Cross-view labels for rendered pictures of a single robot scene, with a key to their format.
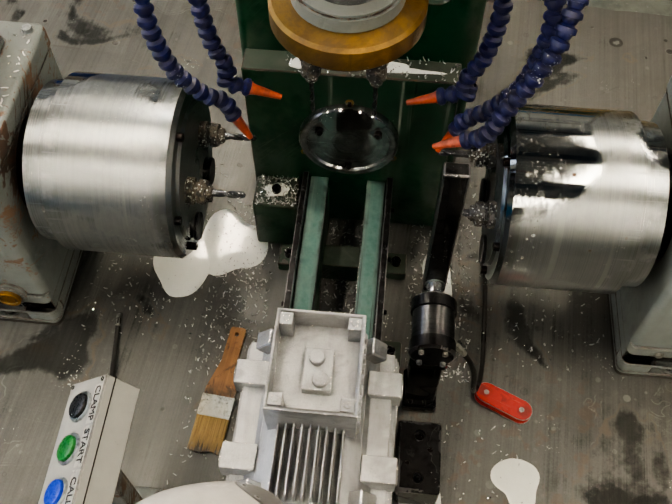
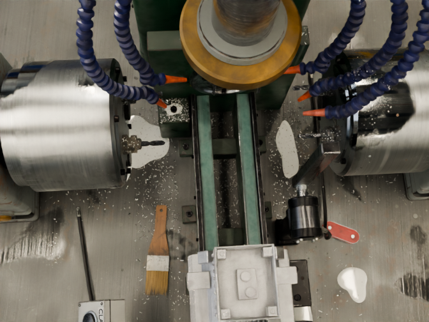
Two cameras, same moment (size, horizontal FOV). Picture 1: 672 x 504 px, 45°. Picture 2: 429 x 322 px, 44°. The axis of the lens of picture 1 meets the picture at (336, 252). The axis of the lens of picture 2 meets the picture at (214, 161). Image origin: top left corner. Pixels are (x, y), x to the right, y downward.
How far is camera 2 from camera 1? 0.38 m
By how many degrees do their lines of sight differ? 18
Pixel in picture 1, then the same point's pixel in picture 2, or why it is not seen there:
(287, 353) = (223, 273)
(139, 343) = (96, 225)
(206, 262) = not seen: hidden behind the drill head
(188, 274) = not seen: hidden behind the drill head
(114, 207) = (77, 174)
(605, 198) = (418, 128)
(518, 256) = (359, 167)
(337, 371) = (258, 280)
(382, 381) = (284, 274)
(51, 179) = (28, 162)
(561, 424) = (376, 239)
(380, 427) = (286, 303)
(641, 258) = not seen: outside the picture
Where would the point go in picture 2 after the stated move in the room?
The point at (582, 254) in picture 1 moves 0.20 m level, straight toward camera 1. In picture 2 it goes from (401, 161) to (371, 263)
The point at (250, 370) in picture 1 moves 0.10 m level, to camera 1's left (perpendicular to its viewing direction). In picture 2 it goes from (197, 280) to (140, 289)
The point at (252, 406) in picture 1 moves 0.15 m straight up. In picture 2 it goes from (203, 303) to (205, 303)
